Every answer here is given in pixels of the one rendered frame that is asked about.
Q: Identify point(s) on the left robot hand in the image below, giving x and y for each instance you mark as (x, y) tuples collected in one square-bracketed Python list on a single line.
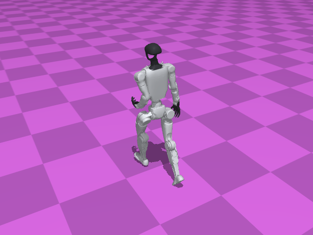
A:
[(133, 101)]

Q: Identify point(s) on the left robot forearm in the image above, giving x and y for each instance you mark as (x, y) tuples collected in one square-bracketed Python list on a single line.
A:
[(141, 103)]

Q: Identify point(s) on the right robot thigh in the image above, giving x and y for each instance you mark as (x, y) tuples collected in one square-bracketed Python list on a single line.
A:
[(167, 125)]

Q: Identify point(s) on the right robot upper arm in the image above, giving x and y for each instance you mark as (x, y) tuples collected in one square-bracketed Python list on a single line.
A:
[(171, 76)]

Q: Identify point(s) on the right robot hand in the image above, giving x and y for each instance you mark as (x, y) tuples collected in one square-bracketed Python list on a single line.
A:
[(176, 109)]

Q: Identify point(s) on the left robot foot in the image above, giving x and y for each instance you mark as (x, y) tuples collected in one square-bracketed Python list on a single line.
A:
[(138, 156)]

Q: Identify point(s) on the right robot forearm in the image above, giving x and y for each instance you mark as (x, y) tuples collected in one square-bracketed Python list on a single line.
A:
[(175, 95)]

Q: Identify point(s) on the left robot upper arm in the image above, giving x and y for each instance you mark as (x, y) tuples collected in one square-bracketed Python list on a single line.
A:
[(139, 77)]

